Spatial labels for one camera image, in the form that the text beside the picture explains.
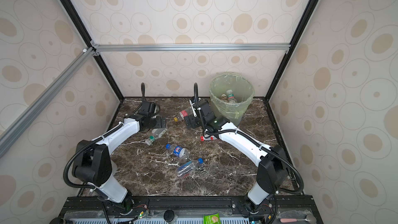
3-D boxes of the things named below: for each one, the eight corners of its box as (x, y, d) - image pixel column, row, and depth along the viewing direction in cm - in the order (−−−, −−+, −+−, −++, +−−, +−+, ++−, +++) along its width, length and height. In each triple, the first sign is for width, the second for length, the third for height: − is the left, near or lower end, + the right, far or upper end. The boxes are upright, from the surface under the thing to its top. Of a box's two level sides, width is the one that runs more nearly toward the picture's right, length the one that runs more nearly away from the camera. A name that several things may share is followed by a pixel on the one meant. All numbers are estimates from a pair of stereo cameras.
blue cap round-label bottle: (164, 152, 94) (162, 148, 89) (168, 145, 97) (167, 140, 93) (187, 161, 90) (186, 157, 86) (191, 152, 93) (190, 148, 89)
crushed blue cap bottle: (180, 181, 83) (179, 178, 80) (175, 172, 86) (174, 170, 83) (204, 164, 89) (204, 161, 85) (199, 157, 92) (199, 154, 88)
